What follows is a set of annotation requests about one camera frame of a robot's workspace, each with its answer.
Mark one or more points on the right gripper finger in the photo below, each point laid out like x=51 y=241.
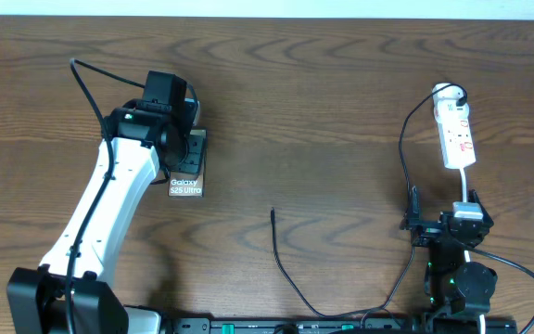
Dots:
x=473 y=197
x=413 y=216

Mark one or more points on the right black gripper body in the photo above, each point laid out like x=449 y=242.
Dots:
x=426 y=232

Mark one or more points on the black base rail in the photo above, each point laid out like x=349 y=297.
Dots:
x=314 y=326

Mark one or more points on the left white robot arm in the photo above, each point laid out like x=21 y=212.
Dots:
x=71 y=289

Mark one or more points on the white power strip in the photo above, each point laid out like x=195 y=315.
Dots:
x=451 y=113

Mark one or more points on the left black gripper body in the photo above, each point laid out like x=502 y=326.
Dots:
x=196 y=148

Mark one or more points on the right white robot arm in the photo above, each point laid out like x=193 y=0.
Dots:
x=459 y=288

